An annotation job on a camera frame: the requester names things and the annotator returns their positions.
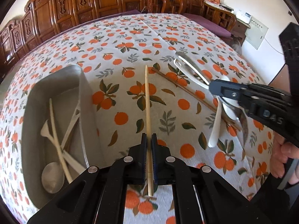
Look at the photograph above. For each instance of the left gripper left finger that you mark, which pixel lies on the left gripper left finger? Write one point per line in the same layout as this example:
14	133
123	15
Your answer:
98	194

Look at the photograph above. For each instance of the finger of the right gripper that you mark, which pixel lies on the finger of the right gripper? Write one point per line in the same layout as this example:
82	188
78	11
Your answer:
233	94

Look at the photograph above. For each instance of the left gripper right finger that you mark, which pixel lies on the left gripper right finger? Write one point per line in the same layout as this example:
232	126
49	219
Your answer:
199	196

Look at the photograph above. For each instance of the person's right hand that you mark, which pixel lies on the person's right hand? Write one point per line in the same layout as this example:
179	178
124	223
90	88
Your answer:
281	152

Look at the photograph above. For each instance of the dark brown wooden chopstick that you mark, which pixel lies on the dark brown wooden chopstick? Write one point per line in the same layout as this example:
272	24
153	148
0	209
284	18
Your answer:
212	108

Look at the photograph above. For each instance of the white ceramic spoon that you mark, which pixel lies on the white ceramic spoon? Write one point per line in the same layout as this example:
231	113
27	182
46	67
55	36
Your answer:
222	105

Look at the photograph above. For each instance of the fluffy dog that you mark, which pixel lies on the fluffy dog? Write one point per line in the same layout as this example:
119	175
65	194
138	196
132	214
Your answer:
236	46

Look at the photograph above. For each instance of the metal spoon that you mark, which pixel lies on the metal spoon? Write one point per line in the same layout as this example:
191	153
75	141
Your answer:
52	177

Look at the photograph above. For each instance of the wooden side table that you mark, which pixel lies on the wooden side table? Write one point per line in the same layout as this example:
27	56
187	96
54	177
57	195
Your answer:
239	31

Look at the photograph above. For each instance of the purple armchair cushion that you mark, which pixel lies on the purple armchair cushion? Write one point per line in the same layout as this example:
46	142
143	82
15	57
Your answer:
214	28

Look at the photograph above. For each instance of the white device on table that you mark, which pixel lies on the white device on table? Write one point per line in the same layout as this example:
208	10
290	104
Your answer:
243	16

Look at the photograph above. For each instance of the white plastic fork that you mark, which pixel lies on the white plastic fork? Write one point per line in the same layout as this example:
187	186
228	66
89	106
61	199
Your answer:
74	119

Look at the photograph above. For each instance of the orange-print tablecloth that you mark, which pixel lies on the orange-print tablecloth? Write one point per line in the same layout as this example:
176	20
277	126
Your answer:
113	54

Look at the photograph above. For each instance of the rectangular metal tray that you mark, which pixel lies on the rectangular metal tray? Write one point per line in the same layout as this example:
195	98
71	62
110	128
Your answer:
66	87

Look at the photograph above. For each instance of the carved wooden armchair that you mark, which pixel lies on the carved wooden armchair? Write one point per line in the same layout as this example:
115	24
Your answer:
222	18

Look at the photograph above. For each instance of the carved wooden sofa bench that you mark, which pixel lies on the carved wooden sofa bench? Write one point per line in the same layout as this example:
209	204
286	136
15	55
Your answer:
44	19

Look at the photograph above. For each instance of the white wall electrical panel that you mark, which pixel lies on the white wall electrical panel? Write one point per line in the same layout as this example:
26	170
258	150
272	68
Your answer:
256	33

